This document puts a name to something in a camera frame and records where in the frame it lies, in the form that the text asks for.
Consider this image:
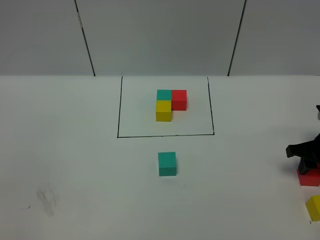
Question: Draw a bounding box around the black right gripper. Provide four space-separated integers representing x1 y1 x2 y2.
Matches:
286 135 320 175

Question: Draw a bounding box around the template red cube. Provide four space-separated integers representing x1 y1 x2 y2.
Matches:
171 89 187 111

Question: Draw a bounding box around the template yellow cube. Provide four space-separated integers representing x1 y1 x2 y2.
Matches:
155 100 172 122

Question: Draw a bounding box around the template teal cube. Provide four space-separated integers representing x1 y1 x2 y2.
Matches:
156 89 172 101

